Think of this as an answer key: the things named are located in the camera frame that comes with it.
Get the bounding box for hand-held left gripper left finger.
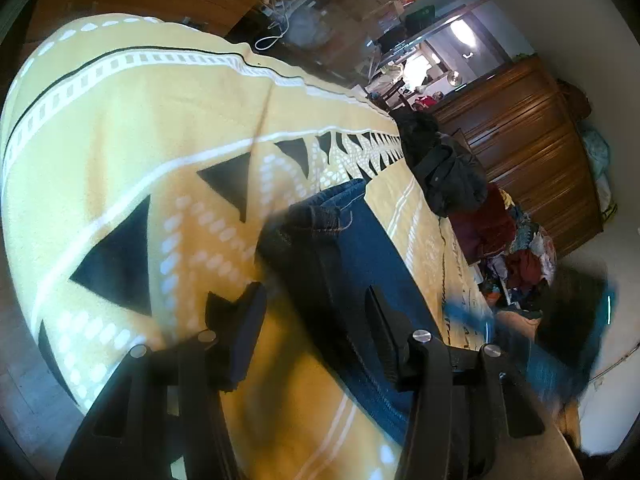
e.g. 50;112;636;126
56;282;267;480

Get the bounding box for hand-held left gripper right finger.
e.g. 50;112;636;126
365;285;546;480

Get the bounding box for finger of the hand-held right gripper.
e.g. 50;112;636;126
442;300;506;343

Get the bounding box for blue denim pants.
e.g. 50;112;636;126
255;178;453;448

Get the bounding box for pile of colourful clothes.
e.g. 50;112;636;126
477;190;558;311

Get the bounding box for maroon blanket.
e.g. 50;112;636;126
450;182;518;263

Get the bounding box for wooden headboard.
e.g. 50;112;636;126
555;400;583;448

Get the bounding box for pile of black clothes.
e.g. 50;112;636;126
397;109;490;218

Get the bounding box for teal garment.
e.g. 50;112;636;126
580;127;613;221

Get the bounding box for dark wooden wardrobe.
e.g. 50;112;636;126
432;56;606;258

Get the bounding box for yellow patterned bedspread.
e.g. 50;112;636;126
0;12;506;480

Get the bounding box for dark wooden door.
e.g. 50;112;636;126
375;0;491;68

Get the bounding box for green hanging bag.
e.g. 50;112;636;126
404;5;436;31

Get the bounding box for grey plastic bag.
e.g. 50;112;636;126
285;5;333;48

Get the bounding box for stack of cardboard boxes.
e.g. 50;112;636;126
320;0;431;68

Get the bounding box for white cables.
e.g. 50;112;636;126
254;0;303;53

